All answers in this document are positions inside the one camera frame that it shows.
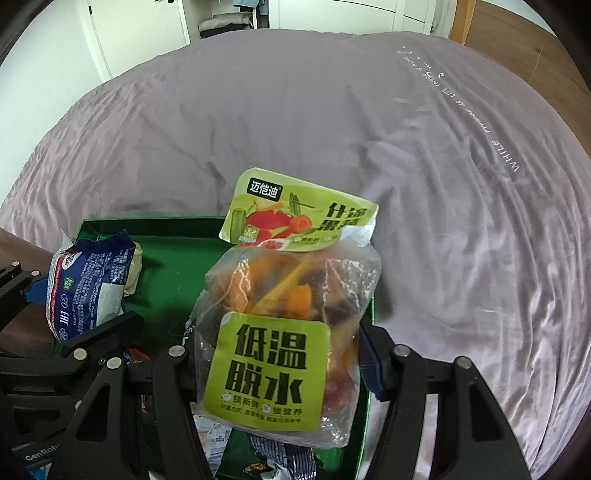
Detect clear dried vegetable bag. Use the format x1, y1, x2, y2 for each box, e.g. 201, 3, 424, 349
191, 167, 380, 439

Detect grey folded clothes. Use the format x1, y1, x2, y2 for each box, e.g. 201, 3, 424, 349
198, 13, 256, 34

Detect wooden headboard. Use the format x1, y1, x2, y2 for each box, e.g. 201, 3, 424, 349
450, 0, 591, 162

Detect blue white wafer packet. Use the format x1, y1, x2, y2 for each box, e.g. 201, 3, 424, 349
45, 230, 143, 342

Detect purple bed sheet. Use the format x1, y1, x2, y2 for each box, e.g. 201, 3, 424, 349
0, 30, 591, 472

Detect green metal tray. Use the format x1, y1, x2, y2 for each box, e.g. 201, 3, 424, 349
65, 217, 377, 480

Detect white blue printed packet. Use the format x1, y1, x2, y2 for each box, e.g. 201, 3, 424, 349
194, 411, 234, 462

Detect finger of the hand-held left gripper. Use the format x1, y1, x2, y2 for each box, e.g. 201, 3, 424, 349
54, 311, 145, 360
0, 262, 51, 333

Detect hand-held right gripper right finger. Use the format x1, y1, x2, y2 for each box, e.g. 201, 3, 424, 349
358, 318, 532, 480

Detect white wardrobe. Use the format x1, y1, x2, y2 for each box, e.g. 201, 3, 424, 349
182, 0, 444, 42

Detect white door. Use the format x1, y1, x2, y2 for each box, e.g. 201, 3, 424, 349
90, 0, 185, 81

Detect dark brown container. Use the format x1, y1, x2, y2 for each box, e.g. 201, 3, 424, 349
0, 226, 63, 356

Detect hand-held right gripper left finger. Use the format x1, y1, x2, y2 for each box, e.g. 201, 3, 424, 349
44, 344, 218, 480

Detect small packets in box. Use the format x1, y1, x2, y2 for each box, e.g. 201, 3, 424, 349
249, 413, 319, 480

